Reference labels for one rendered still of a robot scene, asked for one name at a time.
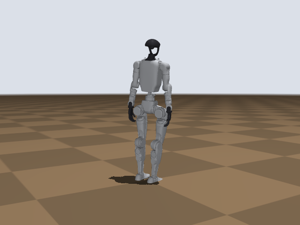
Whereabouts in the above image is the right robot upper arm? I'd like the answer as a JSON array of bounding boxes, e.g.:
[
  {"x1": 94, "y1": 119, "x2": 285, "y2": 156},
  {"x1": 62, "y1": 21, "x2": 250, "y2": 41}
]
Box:
[{"x1": 159, "y1": 62, "x2": 170, "y2": 91}]

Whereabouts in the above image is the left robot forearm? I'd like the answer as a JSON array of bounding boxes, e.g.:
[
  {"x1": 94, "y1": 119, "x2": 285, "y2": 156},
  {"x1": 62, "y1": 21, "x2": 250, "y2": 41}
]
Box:
[{"x1": 128, "y1": 83, "x2": 137, "y2": 106}]

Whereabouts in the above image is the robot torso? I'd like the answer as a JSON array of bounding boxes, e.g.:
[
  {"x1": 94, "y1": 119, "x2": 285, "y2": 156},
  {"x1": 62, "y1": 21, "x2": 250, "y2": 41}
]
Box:
[{"x1": 139, "y1": 57, "x2": 162, "y2": 114}]

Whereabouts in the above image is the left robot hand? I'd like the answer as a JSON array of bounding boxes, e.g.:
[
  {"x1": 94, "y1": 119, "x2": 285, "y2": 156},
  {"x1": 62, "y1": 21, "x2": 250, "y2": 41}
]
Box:
[{"x1": 128, "y1": 102, "x2": 136, "y2": 122}]

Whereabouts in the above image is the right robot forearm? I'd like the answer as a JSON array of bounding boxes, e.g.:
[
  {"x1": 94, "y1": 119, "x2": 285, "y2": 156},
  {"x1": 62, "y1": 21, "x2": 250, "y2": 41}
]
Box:
[{"x1": 164, "y1": 84, "x2": 172, "y2": 110}]

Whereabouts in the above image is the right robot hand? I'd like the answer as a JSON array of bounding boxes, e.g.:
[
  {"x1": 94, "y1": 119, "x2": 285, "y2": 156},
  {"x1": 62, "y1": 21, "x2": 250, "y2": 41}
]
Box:
[{"x1": 164, "y1": 106, "x2": 172, "y2": 127}]

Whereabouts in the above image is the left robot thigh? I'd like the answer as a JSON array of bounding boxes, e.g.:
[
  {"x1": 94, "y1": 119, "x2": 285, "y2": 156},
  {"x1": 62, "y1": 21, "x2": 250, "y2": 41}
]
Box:
[{"x1": 133, "y1": 104, "x2": 147, "y2": 148}]

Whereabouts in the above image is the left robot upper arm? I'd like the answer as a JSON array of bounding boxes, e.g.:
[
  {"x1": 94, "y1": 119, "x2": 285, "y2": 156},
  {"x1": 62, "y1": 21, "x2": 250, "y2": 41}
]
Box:
[{"x1": 132, "y1": 61, "x2": 140, "y2": 88}]

